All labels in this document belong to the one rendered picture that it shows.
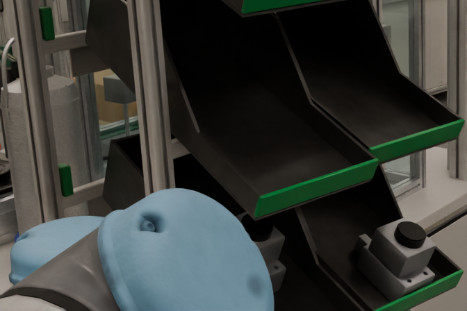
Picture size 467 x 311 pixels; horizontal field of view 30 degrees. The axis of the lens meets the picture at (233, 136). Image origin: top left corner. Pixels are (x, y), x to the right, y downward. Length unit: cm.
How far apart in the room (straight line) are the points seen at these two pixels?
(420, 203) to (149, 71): 146
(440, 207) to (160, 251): 180
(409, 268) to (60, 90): 84
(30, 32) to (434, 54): 583
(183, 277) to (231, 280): 3
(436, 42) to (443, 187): 440
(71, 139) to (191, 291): 126
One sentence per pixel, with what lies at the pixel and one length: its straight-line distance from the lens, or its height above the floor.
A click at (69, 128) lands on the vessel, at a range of 156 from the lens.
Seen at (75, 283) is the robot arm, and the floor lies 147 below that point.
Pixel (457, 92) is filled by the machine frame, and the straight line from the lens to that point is 225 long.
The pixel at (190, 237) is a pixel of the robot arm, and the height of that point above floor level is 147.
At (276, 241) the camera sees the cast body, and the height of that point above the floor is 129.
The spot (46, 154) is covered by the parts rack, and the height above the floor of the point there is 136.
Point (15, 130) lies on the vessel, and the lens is 156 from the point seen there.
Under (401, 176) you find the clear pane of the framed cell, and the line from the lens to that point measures 215.
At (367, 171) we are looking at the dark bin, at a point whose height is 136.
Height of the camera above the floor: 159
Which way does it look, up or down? 16 degrees down
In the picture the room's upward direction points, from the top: 4 degrees counter-clockwise
